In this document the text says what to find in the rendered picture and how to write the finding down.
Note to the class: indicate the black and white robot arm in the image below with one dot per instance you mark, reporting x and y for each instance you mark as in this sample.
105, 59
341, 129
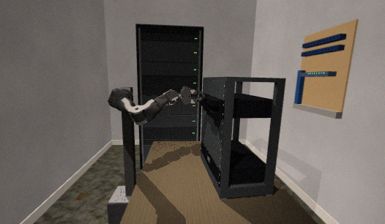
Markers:
122, 99

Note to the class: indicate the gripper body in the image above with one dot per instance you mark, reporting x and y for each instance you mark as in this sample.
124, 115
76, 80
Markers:
185, 95

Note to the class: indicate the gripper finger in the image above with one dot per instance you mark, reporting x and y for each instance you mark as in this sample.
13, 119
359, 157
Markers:
193, 100
193, 91

